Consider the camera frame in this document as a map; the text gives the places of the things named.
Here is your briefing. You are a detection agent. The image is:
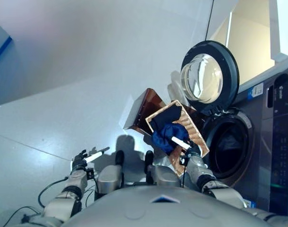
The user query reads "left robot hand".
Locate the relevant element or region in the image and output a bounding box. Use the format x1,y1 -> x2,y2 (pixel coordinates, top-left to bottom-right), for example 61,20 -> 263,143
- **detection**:
72,147 -> 111,170

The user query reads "blue white QR code sticker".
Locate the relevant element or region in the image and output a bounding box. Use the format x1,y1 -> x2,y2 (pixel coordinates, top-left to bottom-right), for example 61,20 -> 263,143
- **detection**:
247,82 -> 264,99

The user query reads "grey front-load washing machine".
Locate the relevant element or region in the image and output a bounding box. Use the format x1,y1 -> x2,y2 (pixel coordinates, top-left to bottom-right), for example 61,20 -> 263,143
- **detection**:
200,66 -> 288,218

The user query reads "round glass washing machine door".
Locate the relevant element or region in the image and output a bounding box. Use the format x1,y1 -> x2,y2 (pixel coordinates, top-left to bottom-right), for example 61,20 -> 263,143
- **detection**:
180,40 -> 240,115

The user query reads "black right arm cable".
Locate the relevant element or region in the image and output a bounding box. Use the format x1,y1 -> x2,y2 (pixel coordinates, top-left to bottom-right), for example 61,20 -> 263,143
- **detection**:
180,163 -> 189,189

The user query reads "blue cloth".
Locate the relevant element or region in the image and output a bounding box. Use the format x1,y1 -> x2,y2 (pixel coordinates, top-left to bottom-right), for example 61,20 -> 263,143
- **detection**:
152,122 -> 190,155

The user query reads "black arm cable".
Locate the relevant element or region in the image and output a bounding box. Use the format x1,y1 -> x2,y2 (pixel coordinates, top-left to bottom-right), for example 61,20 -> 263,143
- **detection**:
37,177 -> 97,209
180,163 -> 189,189

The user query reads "wicker laundry basket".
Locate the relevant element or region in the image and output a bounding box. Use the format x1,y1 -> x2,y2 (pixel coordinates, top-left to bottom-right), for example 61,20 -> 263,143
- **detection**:
145,100 -> 210,177

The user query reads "brown glossy side table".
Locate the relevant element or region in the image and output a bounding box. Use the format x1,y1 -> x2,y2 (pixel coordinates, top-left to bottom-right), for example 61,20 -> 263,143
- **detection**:
122,87 -> 203,138

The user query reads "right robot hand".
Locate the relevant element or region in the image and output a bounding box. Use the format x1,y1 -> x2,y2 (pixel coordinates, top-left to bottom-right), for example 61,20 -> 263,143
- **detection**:
171,136 -> 203,158

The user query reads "silver robot leg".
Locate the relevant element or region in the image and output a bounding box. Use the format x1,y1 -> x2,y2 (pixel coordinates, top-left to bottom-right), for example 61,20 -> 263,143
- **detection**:
96,150 -> 125,195
144,150 -> 182,188

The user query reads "black cloth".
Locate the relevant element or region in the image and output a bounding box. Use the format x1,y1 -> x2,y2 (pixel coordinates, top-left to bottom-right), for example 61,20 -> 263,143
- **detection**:
150,105 -> 183,133

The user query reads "right silver robot leg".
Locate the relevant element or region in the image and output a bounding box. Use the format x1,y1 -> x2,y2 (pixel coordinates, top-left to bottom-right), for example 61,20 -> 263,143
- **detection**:
144,150 -> 182,188

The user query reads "silver robot torso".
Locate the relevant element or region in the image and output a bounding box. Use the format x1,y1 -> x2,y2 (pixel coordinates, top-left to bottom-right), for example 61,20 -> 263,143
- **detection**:
61,183 -> 277,227

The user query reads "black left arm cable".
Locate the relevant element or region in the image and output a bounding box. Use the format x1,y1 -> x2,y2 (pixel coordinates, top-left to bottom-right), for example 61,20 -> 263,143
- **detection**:
37,177 -> 97,209

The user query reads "left silver robot leg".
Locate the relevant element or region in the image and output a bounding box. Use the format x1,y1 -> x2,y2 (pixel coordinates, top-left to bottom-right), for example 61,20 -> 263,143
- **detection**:
96,150 -> 125,195

